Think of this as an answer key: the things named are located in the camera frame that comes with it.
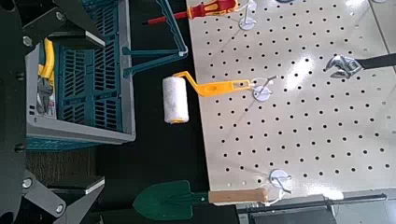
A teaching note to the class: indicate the grey teal folding crate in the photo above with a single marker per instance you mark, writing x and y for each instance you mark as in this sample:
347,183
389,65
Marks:
90,93

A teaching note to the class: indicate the black back panel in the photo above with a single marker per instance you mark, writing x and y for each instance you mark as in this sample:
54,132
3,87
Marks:
146,149

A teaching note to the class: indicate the red yellow screwdriver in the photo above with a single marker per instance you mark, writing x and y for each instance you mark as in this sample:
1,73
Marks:
211,7

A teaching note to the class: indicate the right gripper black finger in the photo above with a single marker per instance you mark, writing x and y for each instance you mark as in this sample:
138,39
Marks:
71,205
71,18

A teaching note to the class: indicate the white pegboard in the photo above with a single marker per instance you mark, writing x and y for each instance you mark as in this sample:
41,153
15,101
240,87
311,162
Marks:
311,140

